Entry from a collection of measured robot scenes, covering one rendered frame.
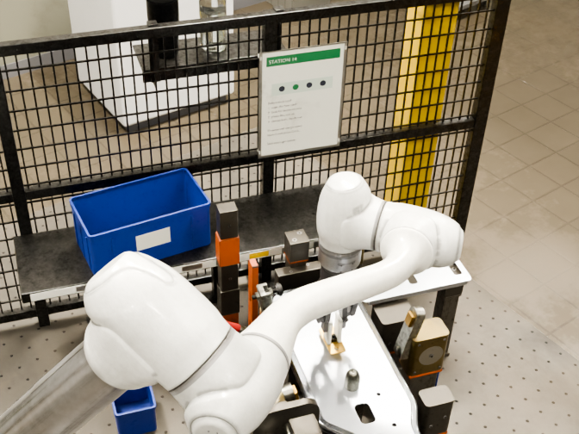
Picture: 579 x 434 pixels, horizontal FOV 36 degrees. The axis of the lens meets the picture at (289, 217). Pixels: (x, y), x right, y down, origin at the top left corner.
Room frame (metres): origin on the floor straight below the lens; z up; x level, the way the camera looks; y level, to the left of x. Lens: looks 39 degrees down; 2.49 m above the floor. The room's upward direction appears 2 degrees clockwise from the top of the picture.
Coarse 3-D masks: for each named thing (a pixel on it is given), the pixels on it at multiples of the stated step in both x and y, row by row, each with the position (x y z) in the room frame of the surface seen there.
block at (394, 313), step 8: (384, 304) 1.55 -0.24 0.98; (392, 304) 1.55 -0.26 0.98; (400, 304) 1.56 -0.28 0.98; (408, 304) 1.56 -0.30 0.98; (376, 312) 1.53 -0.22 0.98; (384, 312) 1.53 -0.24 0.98; (392, 312) 1.53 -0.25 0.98; (400, 312) 1.53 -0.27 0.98; (376, 320) 1.52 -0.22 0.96; (384, 320) 1.50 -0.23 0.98; (392, 320) 1.50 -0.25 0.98; (400, 320) 1.50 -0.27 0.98; (384, 328) 1.49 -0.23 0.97; (392, 328) 1.49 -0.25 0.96; (400, 328) 1.50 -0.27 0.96; (384, 336) 1.49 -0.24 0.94; (392, 336) 1.49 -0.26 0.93; (392, 344) 1.49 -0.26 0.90; (392, 352) 1.49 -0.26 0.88; (400, 368) 1.51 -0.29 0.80
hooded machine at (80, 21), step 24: (72, 0) 4.05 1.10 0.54; (96, 0) 3.80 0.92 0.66; (120, 0) 3.69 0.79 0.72; (144, 0) 3.76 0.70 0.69; (192, 0) 3.90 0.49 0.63; (72, 24) 4.09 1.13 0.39; (96, 24) 3.83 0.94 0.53; (120, 24) 3.68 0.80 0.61; (144, 24) 3.75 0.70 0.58; (96, 72) 3.89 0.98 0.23; (120, 72) 3.67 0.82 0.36; (96, 96) 3.92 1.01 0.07; (144, 96) 3.73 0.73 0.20; (192, 96) 3.89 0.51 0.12; (216, 96) 3.97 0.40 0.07; (120, 120) 3.70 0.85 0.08; (144, 120) 3.73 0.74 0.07
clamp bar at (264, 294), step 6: (258, 288) 1.34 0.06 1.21; (264, 288) 1.35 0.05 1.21; (270, 288) 1.35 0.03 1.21; (276, 288) 1.35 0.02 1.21; (282, 288) 1.35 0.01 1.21; (258, 294) 1.33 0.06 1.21; (264, 294) 1.33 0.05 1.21; (270, 294) 1.33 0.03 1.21; (282, 294) 1.34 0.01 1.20; (252, 300) 1.33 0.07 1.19; (258, 300) 1.33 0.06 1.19; (264, 300) 1.32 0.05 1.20; (270, 300) 1.33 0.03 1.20; (264, 306) 1.32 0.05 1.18
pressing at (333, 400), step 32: (352, 320) 1.47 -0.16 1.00; (320, 352) 1.37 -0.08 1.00; (352, 352) 1.37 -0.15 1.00; (384, 352) 1.38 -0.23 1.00; (320, 384) 1.28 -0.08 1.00; (384, 384) 1.29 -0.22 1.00; (320, 416) 1.19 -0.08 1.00; (352, 416) 1.20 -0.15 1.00; (384, 416) 1.20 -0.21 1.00; (416, 416) 1.21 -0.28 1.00
